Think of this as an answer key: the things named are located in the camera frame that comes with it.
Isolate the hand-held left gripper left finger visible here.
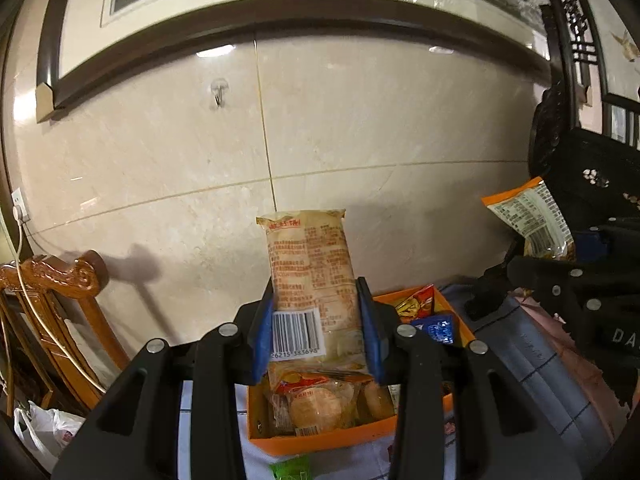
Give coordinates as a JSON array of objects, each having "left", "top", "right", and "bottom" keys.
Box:
[{"left": 52, "top": 277, "right": 276, "bottom": 480}]

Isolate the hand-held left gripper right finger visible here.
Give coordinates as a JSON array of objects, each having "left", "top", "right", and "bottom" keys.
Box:
[{"left": 355, "top": 276, "right": 583, "bottom": 480}]

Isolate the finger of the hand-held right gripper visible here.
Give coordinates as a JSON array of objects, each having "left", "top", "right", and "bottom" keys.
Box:
[
  {"left": 504, "top": 254, "right": 632, "bottom": 324},
  {"left": 571, "top": 216, "right": 640, "bottom": 264}
]

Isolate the red snack packet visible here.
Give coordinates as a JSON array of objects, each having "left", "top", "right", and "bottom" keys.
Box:
[{"left": 392, "top": 284, "right": 436, "bottom": 323}]

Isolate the orange edged snack packet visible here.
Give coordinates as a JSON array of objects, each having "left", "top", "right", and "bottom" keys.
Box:
[{"left": 481, "top": 176, "right": 577, "bottom": 262}]

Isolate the tan rice cracker packet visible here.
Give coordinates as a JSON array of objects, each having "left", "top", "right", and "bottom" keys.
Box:
[{"left": 256, "top": 209, "right": 373, "bottom": 378}]

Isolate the orange cardboard box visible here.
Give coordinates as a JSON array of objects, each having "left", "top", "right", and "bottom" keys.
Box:
[{"left": 247, "top": 286, "right": 478, "bottom": 457}]

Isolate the clear wrapped cake packet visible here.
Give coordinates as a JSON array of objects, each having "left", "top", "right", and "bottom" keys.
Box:
[{"left": 257, "top": 390, "right": 293, "bottom": 436}]

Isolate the dark blue snack packet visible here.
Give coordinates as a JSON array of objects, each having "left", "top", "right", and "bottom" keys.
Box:
[{"left": 412, "top": 312, "right": 457, "bottom": 346}]

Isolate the round golden pastry packet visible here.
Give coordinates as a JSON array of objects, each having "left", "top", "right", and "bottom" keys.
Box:
[{"left": 280, "top": 377, "right": 358, "bottom": 436}]

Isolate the blue checked tablecloth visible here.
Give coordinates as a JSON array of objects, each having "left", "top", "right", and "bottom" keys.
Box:
[{"left": 180, "top": 280, "right": 616, "bottom": 480}]

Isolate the green snack packet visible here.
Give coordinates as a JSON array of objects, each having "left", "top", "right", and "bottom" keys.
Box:
[{"left": 269, "top": 455, "right": 312, "bottom": 480}]

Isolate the flower embroidery screen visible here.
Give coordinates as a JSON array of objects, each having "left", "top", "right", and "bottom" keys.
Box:
[{"left": 535, "top": 0, "right": 640, "bottom": 151}]

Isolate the carved wooden chair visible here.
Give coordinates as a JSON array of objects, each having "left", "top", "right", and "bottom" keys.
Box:
[{"left": 0, "top": 250, "right": 132, "bottom": 411}]

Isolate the white plastic bag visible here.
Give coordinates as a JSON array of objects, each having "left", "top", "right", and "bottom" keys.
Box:
[{"left": 12, "top": 400, "right": 86, "bottom": 473}]

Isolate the clear wall hook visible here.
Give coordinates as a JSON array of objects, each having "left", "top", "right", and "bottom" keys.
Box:
[{"left": 209, "top": 77, "right": 230, "bottom": 108}]

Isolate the white cable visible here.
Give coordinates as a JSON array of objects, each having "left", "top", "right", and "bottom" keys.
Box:
[{"left": 0, "top": 217, "right": 108, "bottom": 391}]

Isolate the white wall socket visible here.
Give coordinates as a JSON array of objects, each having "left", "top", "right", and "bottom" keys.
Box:
[{"left": 11, "top": 187, "right": 32, "bottom": 223}]

